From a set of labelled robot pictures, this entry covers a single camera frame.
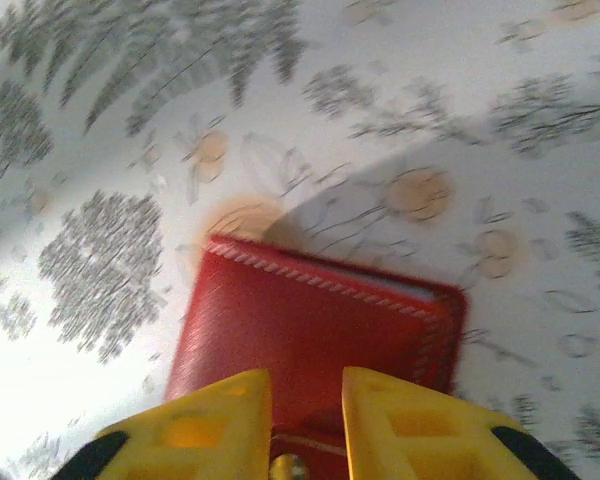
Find red leather card holder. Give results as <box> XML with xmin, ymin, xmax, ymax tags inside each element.
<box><xmin>163</xmin><ymin>233</ymin><xmax>470</xmax><ymax>480</ymax></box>

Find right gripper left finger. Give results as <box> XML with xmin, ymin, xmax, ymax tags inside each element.
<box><xmin>54</xmin><ymin>368</ymin><xmax>274</xmax><ymax>480</ymax></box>

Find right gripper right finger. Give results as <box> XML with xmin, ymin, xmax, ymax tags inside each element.
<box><xmin>341</xmin><ymin>366</ymin><xmax>584</xmax><ymax>480</ymax></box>

